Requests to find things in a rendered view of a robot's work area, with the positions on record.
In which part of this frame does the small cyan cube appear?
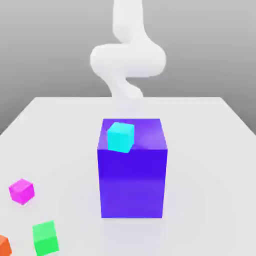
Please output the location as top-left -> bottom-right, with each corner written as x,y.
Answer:
106,122 -> 135,154

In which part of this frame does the small magenta cube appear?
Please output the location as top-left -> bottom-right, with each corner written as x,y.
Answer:
8,178 -> 36,206

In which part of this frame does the small green cube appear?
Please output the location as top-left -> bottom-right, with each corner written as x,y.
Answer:
32,220 -> 60,256

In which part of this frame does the small orange cube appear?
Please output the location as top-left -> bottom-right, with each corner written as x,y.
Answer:
0,234 -> 13,256

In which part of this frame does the large purple box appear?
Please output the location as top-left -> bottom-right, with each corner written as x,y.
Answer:
97,118 -> 168,219

